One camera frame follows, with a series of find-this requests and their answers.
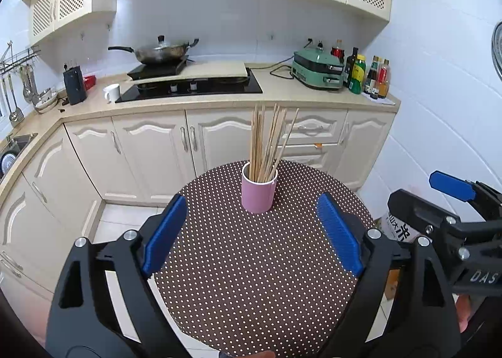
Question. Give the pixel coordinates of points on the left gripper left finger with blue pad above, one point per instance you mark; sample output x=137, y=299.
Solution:
x=82, y=321

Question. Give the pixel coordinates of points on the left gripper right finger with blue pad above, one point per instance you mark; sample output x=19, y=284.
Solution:
x=423, y=321

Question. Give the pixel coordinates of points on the wooden chopstick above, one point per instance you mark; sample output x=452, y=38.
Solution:
x=255, y=153
x=277, y=119
x=280, y=153
x=262, y=138
x=254, y=121
x=286, y=127
x=258, y=144
x=277, y=110
x=267, y=147
x=277, y=137

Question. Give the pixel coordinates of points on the orange sauce bottle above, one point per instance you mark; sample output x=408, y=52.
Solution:
x=383, y=79

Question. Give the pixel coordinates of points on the cream lower kitchen cabinets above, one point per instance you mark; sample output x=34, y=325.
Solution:
x=143, y=152

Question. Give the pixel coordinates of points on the green electric grill appliance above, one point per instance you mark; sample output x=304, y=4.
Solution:
x=317, y=69

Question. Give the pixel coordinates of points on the green yellow oil bottle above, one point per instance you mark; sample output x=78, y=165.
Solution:
x=358, y=74

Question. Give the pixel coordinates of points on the black knife block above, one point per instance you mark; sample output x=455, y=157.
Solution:
x=74, y=84

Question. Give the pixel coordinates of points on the brown polka dot tablecloth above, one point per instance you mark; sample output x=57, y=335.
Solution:
x=242, y=283

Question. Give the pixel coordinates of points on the wooden cutting board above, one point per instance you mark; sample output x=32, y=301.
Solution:
x=202, y=70

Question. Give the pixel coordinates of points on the dark sauce bottle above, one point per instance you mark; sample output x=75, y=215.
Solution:
x=349, y=63

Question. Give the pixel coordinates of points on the white rice bag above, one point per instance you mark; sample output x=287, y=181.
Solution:
x=397, y=230

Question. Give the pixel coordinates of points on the red container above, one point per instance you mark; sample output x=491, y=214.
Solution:
x=89, y=81

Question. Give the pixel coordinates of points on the black gas stove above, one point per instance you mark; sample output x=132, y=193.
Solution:
x=162, y=90

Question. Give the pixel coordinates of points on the white mug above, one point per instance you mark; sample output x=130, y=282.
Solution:
x=112, y=92

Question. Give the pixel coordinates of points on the cardboard box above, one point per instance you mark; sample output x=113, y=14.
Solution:
x=391, y=284

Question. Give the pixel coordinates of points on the wok with glass lid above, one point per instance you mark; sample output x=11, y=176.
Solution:
x=159, y=54

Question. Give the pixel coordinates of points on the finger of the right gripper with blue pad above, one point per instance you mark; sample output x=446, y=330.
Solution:
x=445, y=231
x=483, y=198

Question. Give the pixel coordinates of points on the wall utensil rack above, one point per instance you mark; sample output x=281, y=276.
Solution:
x=18, y=88

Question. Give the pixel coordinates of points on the pink utensil holder cup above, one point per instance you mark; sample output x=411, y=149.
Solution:
x=257, y=198

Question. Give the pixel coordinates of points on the dark red liquid bottle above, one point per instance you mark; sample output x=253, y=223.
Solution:
x=338, y=51

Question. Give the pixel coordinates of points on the kitchen sink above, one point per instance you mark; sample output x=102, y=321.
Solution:
x=13, y=149

